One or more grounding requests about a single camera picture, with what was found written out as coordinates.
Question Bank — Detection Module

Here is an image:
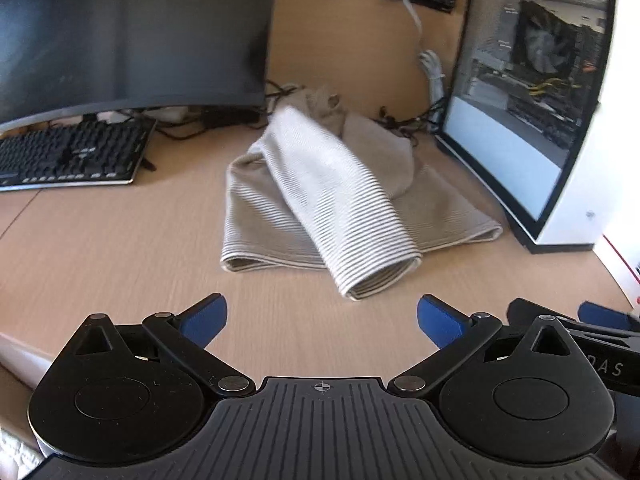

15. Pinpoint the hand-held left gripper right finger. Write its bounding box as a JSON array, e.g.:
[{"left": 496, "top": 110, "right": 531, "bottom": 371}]
[{"left": 387, "top": 294, "right": 571, "bottom": 398}]

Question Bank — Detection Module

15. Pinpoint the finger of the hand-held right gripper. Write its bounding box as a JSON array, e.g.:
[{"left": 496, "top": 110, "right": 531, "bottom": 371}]
[
  {"left": 506, "top": 298, "right": 581, "bottom": 328},
  {"left": 578, "top": 301, "right": 640, "bottom": 334}
]

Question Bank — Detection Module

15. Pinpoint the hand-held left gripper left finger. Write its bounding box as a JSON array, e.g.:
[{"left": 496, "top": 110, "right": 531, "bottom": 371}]
[{"left": 75, "top": 292, "right": 256, "bottom": 398}]

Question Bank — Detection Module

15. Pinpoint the beige striped knit shirt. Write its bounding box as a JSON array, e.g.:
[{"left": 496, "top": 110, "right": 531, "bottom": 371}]
[{"left": 220, "top": 86, "right": 503, "bottom": 302}]

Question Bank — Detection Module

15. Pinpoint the white glass-sided computer case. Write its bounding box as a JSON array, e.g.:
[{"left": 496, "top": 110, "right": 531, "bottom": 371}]
[{"left": 435, "top": 0, "right": 640, "bottom": 256}]

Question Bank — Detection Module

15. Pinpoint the black computer keyboard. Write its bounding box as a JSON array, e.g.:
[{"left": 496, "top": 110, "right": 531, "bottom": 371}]
[{"left": 0, "top": 119, "right": 158, "bottom": 192}]

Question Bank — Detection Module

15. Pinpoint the white quilted cloth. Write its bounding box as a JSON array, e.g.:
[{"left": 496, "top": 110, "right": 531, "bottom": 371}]
[{"left": 0, "top": 427, "right": 47, "bottom": 480}]

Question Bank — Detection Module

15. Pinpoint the dark computer monitor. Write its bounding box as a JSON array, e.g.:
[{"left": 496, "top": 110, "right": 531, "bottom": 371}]
[{"left": 0, "top": 0, "right": 281, "bottom": 133}]

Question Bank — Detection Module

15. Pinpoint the black cable bundle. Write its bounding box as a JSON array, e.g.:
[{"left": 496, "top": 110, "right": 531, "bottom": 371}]
[{"left": 264, "top": 79, "right": 447, "bottom": 147}]

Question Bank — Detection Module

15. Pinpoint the white plug cable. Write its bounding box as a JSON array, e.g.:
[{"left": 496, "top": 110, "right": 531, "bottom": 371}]
[{"left": 389, "top": 0, "right": 426, "bottom": 61}]

